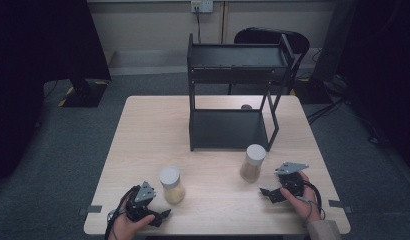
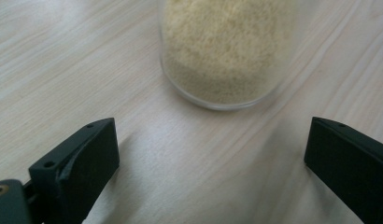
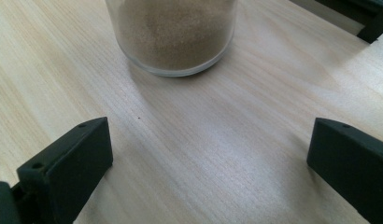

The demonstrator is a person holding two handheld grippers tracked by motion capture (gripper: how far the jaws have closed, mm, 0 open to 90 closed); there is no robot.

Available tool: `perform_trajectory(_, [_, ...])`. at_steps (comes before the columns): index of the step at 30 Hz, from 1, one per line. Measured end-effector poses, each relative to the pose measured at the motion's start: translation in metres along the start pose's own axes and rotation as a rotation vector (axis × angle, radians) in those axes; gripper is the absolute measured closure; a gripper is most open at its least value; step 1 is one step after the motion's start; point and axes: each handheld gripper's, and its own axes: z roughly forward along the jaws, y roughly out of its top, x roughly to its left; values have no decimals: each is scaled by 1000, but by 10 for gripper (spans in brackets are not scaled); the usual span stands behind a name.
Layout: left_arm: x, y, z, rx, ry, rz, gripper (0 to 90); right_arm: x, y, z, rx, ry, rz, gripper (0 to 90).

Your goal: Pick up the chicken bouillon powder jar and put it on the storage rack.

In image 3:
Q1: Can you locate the black metal two-tier rack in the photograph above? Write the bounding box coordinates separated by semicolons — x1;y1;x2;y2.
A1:
289;0;383;45

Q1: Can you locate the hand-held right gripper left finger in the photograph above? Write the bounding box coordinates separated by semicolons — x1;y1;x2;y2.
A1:
16;117;114;224

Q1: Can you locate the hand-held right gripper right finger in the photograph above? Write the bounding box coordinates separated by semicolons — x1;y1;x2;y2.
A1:
306;117;383;224

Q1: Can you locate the glass jar of brown powder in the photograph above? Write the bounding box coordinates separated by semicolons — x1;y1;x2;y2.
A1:
105;0;239;77

